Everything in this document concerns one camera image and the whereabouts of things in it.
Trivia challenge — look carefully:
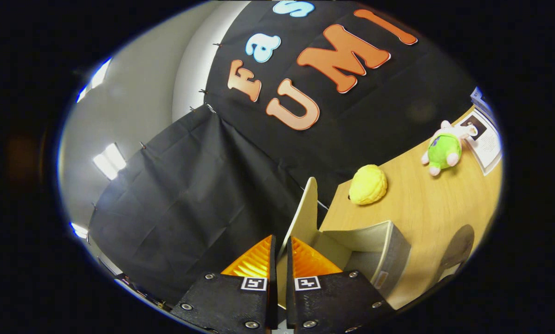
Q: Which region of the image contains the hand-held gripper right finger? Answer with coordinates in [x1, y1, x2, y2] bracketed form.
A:
[285, 237, 396, 334]

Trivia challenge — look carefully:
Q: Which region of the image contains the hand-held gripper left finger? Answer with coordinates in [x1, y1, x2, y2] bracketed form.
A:
[170, 234, 278, 334]

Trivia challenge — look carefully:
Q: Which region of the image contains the beige grey storage box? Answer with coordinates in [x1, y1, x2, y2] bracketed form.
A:
[277, 176, 413, 310]

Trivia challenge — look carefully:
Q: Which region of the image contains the brown fuzzy slipper shoe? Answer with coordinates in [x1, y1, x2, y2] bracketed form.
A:
[438, 225, 476, 283]

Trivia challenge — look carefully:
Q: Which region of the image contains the black backdrop cloth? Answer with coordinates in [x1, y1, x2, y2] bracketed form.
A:
[88, 0, 478, 307]

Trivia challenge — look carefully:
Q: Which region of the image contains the yellow knitted plush toy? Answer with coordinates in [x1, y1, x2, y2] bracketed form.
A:
[349, 164, 388, 206]

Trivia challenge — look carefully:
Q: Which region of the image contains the green and pink plush toy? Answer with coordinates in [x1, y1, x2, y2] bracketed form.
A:
[421, 120, 478, 177]

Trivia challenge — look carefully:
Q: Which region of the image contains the white book with dark photo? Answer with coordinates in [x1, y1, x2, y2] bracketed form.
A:
[454, 106, 503, 177]

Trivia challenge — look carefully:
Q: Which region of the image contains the blue cover book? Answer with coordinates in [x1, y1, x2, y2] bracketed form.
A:
[470, 86, 491, 114]

